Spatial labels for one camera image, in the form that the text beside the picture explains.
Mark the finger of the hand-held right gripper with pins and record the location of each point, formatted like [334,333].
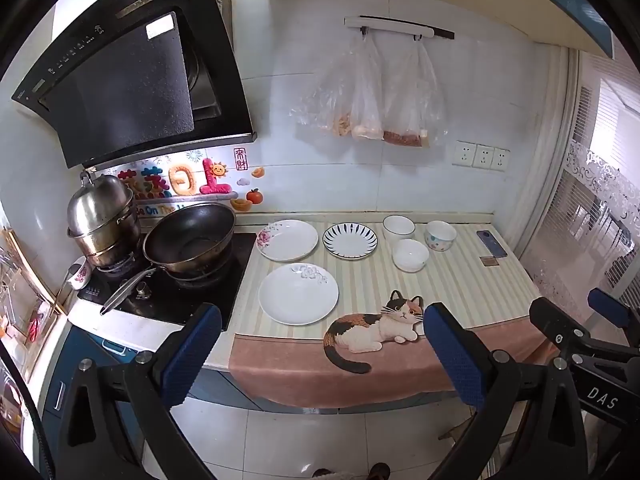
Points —
[555,322]
[607,305]

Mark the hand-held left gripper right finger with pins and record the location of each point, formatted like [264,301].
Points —
[455,355]

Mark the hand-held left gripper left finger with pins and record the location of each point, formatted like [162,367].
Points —
[192,350]

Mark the blue rimmed white bowl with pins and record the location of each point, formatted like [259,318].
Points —
[410,255]

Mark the grey flower white plate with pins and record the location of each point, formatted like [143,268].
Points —
[298,293]

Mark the red floral patterned bowl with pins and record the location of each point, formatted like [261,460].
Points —
[440,235]

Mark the pink floral white plate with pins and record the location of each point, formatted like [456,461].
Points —
[287,240]

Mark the blue striped white plate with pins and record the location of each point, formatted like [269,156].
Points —
[350,241]

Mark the striped cat print mat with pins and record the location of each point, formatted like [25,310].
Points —
[450,290]

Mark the black gas stove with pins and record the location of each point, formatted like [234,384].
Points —
[215,285]

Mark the cardboard piece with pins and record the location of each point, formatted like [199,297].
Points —
[457,432]

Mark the blue base cabinet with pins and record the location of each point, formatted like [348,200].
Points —
[100,355]

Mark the blue smartphone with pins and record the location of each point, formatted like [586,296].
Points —
[490,245]

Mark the black wok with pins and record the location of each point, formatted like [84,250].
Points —
[192,235]

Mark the frosted glass sliding door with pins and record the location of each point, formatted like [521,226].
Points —
[590,185]

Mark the small floral cup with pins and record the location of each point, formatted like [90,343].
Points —
[78,275]

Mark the person's right foot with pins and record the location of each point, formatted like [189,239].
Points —
[378,470]

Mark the person's foot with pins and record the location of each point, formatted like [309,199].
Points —
[327,474]
[378,470]

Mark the black rimmed white bowl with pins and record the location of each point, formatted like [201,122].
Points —
[398,227]

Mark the stainless steel steamer pot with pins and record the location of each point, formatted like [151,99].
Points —
[100,215]

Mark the person's left foot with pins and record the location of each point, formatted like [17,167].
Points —
[327,474]

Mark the cluttered wooden rack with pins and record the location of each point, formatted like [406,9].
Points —
[25,285]

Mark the clear plastic bag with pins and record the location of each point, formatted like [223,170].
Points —
[367,105]
[412,105]
[325,95]

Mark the black range hood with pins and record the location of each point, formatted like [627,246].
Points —
[130,75]

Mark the colourful wall stickers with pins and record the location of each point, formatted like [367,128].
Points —
[185,180]

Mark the white wall socket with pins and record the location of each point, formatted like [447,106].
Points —
[463,153]
[483,156]
[500,159]

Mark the wall hook rail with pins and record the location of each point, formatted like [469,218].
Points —
[400,26]

